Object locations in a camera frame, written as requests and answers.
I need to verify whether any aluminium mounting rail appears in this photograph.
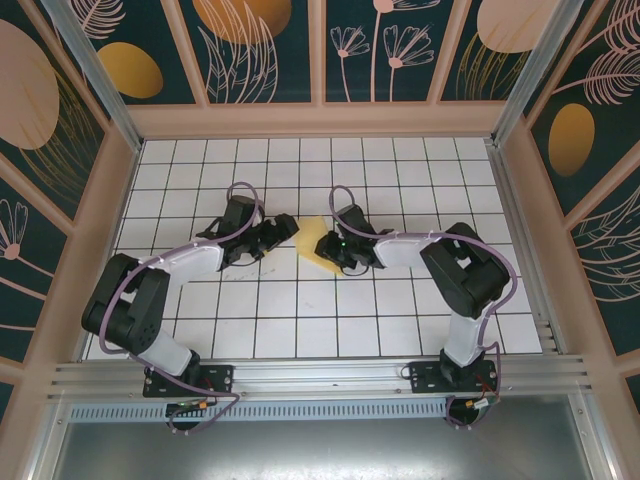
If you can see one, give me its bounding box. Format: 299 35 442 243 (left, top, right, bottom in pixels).
46 353 595 407

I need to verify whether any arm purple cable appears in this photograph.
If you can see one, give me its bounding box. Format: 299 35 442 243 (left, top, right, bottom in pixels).
98 180 265 437
328 185 519 432

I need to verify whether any small circuit board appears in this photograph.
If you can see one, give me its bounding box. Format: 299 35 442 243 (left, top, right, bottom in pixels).
166 398 217 417
464 396 503 415

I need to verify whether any grey metal sheet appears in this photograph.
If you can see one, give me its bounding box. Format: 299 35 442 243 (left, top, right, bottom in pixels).
29 418 619 480

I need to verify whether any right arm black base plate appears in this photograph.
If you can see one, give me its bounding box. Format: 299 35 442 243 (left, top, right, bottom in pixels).
408 360 501 396

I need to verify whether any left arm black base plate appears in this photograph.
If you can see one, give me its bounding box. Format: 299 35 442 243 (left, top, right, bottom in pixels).
142 363 236 399

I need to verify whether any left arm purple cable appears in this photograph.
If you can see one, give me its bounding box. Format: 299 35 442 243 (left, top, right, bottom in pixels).
98 180 265 437

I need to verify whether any slotted grey cable duct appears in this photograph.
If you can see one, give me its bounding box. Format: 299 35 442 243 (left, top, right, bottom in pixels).
68 398 454 422

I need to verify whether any aluminium side rail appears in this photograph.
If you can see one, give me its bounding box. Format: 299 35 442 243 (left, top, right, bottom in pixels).
485 142 569 357

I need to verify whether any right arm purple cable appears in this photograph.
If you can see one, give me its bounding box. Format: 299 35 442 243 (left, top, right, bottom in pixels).
328 185 519 432

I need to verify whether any aluminium frame post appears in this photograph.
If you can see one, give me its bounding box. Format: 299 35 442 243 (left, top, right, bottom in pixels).
38 0 146 154
488 0 599 147

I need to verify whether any yellow cloth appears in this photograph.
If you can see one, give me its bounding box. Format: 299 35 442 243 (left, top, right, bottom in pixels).
292 214 346 277

